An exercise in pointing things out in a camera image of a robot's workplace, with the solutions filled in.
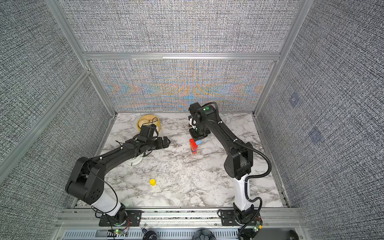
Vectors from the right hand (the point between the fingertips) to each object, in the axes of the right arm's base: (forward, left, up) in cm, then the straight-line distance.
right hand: (198, 137), depth 86 cm
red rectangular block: (-1, +3, -7) cm, 7 cm away
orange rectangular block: (-1, +2, -15) cm, 15 cm away
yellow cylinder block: (-21, +26, -14) cm, 36 cm away
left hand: (+1, +20, -6) cm, 21 cm away
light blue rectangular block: (-4, 0, +1) cm, 4 cm away
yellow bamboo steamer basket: (+26, +37, -12) cm, 47 cm away
